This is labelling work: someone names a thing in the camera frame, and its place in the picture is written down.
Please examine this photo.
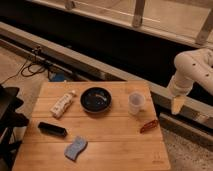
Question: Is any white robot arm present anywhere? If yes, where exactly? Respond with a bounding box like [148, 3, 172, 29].
[167, 48, 213, 115]

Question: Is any brown hair clip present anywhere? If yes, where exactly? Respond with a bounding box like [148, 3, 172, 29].
[140, 120, 158, 134]

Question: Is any translucent plastic cup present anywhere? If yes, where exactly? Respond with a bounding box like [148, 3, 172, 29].
[128, 92, 146, 115]

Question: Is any dark blue bowl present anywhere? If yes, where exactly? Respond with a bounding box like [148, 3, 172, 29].
[80, 87, 112, 113]

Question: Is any wooden folding table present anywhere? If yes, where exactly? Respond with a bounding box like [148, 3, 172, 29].
[12, 81, 171, 171]

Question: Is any white tube bottle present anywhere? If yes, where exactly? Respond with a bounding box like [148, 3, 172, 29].
[50, 90, 76, 119]

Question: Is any blue sponge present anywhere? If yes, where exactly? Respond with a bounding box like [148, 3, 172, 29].
[64, 136, 88, 161]

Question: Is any blue object on floor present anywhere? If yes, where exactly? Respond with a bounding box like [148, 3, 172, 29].
[50, 74, 65, 82]

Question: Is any black rectangular box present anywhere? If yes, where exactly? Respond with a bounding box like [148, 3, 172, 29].
[38, 122, 67, 137]

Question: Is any black chair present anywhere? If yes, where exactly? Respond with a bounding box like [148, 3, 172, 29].
[0, 84, 29, 169]

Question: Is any black floor cable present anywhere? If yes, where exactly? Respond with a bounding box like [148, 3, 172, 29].
[0, 57, 54, 86]

